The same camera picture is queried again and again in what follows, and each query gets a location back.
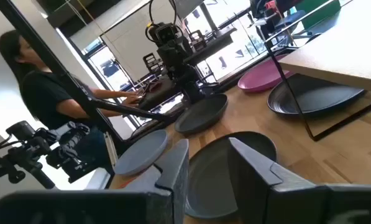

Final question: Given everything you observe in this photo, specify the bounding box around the black ridged plate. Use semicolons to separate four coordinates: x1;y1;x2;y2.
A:
267;73;367;118

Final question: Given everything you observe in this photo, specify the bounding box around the dark office desk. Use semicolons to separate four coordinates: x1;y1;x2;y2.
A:
181;27;238;67

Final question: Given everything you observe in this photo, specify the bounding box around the light blue plate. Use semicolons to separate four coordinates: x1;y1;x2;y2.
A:
113;129;169;177

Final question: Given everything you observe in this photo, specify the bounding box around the green board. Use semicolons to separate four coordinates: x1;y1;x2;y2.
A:
296;0;341;30

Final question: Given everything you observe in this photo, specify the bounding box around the dark grey plate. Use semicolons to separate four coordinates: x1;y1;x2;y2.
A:
185;131;278;220
174;93;229;135

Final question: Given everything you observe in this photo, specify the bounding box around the black metal rig frame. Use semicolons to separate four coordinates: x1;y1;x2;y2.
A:
0;0;186;156

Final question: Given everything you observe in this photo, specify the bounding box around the blue office chair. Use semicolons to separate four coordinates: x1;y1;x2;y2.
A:
273;9;309;32

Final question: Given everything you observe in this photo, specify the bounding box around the pink plate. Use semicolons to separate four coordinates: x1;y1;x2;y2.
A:
237;53;295;93

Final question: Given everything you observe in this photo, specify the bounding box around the person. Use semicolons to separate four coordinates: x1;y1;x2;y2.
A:
0;29;142;170

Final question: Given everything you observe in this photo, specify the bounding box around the black wire rack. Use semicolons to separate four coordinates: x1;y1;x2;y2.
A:
263;0;371;142

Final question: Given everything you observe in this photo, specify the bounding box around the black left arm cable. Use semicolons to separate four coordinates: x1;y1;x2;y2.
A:
144;0;186;44

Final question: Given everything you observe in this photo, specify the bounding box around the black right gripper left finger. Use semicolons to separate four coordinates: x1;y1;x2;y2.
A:
0;138;190;224

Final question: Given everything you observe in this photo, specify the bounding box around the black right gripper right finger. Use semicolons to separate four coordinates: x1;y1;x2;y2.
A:
227;137;371;224

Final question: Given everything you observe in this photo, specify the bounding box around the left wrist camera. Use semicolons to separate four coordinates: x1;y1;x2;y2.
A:
153;22;181;47

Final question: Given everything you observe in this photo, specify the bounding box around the black camera on mount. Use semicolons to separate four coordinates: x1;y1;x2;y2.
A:
0;120;94;190

